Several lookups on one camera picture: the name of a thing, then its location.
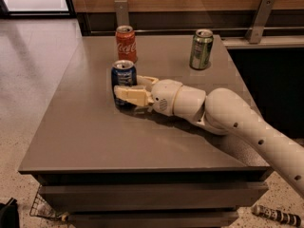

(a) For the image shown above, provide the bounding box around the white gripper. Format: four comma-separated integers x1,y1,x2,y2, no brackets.
114,75,182,116

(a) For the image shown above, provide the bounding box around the blue pepsi can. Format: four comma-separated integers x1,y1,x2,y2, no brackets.
111,60,137,109

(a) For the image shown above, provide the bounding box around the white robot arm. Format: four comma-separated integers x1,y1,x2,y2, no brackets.
113,76,304,197

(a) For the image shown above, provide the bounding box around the red coca-cola can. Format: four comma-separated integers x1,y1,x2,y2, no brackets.
115,25,137,63

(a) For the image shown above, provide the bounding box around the green soda can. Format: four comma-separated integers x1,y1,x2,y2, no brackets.
189,28,214,70

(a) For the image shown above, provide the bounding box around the grey drawer cabinet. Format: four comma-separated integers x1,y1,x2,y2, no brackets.
19,37,271,228

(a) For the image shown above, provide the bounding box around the black bag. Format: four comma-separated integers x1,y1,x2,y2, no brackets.
0,198,20,228

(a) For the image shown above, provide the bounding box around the black white patterned stick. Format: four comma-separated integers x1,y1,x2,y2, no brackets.
251,205,302,228

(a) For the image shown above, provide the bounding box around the left metal wall bracket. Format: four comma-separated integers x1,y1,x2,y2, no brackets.
114,0,130,26

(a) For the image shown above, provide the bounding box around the metal wall bracket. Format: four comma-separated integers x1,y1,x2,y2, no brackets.
245,0,276,44
114,0,130,26

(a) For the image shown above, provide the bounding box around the right metal wall bracket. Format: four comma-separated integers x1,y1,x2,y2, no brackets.
245,0,276,44

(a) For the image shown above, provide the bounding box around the wire basket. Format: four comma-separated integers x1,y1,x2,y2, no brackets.
29,186,69,222

